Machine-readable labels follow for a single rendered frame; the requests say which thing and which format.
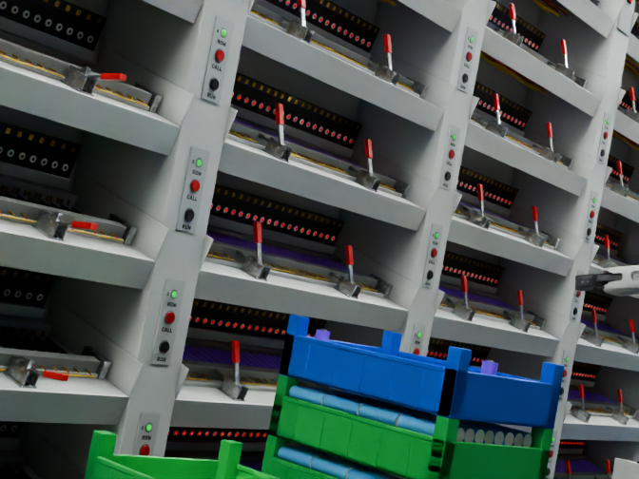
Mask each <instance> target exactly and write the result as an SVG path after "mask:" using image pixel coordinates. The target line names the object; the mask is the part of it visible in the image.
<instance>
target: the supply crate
mask: <svg viewBox="0 0 639 479"><path fill-rule="evenodd" d="M309 320H310V318H309V317H305V316H295V315H290V317H289V322H288V327H287V332H286V338H285V342H284V348H283V353H282V358H281V367H280V371H279V374H281V375H285V376H289V377H293V378H297V379H300V380H303V381H307V382H311V383H315V384H319V385H322V386H326V387H329V388H333V389H337V390H341V391H345V392H348V393H354V394H358V395H362V396H366V397H370V398H374V399H377V400H380V401H384V402H388V403H392V404H396V405H399V406H403V407H406V408H410V409H414V410H418V411H422V412H428V413H431V414H435V415H439V416H443V417H447V418H453V419H461V420H471V421H479V422H489V423H498V424H507V425H516V426H525V427H535V428H543V429H554V423H555V417H556V412H557V406H558V401H559V395H560V390H561V383H562V378H563V372H564V366H563V365H559V364H554V363H550V362H543V366H542V372H541V377H540V381H539V380H534V379H529V378H526V377H521V376H516V375H511V374H504V373H499V372H496V375H490V374H481V373H480V371H481V369H480V368H477V367H472V366H470V361H471V356H472V351H471V350H468V349H463V348H458V347H453V346H450V347H449V351H448V355H447V361H445V360H440V359H435V358H431V357H427V356H422V355H417V354H409V353H404V352H400V351H399V349H400V343H401V338H402V334H400V333H395V332H390V331H384V332H383V338H382V342H381V348H379V347H373V346H367V345H360V344H355V343H349V342H342V341H336V340H330V339H329V341H328V342H327V341H323V340H318V339H315V338H314V337H311V336H307V330H308V325H309Z"/></svg>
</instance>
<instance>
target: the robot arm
mask: <svg viewBox="0 0 639 479"><path fill-rule="evenodd" d="M603 272H604V273H605V274H596V275H595V274H590V275H578V276H575V290H577V291H580V292H581V291H594V290H597V289H604V291H605V292H606V293H608V294H611V295H615V296H619V297H623V296H632V295H639V265H633V266H620V267H611V268H605V269H604V270H603Z"/></svg>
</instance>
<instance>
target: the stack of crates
mask: <svg viewBox="0 0 639 479"><path fill-rule="evenodd" d="M116 438H117V434H115V433H112V432H109V431H93V434H92V439H91V444H90V449H89V454H88V459H87V467H86V473H85V478H84V479H280V478H278V477H275V476H272V475H269V474H266V473H264V472H261V471H258V470H255V469H251V468H249V467H246V466H243V465H240V460H241V454H242V443H240V442H237V441H234V440H224V439H223V440H222V441H221V445H220V450H219V456H218V460H209V459H193V458H176V457H160V456H142V455H126V454H113V453H114V448H115V443H116Z"/></svg>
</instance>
